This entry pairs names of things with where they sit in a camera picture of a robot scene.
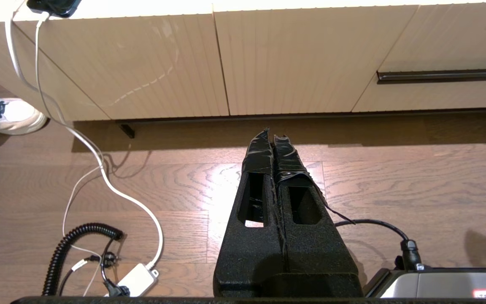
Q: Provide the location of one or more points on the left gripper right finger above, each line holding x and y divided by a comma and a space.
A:
319, 257

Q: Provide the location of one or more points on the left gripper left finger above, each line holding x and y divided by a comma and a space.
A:
247, 253

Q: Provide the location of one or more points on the cream ribbed drawer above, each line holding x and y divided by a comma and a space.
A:
458, 42

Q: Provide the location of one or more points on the grey robot base panel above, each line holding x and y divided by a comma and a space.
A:
437, 285

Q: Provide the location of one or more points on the white power adapter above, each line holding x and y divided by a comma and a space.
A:
137, 278

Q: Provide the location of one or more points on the cream ribbed cabinet door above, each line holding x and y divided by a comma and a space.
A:
302, 59

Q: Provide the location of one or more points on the cream scratched cabinet door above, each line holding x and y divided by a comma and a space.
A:
141, 63

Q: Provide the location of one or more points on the white sneaker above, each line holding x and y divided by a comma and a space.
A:
15, 116

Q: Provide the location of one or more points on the black smartphone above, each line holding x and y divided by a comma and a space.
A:
53, 6

